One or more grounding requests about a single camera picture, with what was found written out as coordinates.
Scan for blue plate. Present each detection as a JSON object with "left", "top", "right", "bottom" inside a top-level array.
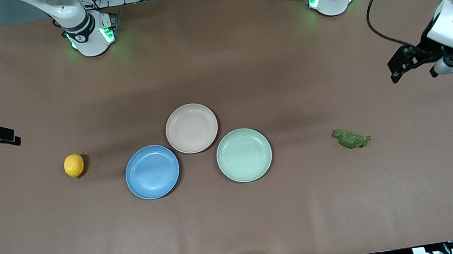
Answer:
[{"left": 121, "top": 141, "right": 184, "bottom": 203}]

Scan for yellow lemon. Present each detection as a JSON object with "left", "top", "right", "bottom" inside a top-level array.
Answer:
[{"left": 62, "top": 152, "right": 87, "bottom": 180}]

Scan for beige plate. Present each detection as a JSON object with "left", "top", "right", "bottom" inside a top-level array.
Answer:
[{"left": 162, "top": 100, "right": 222, "bottom": 158}]

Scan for green lettuce leaf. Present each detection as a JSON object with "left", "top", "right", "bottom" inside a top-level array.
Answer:
[{"left": 331, "top": 123, "right": 374, "bottom": 153}]

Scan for light green plate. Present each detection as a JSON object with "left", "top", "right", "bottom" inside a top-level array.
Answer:
[{"left": 212, "top": 124, "right": 276, "bottom": 187}]

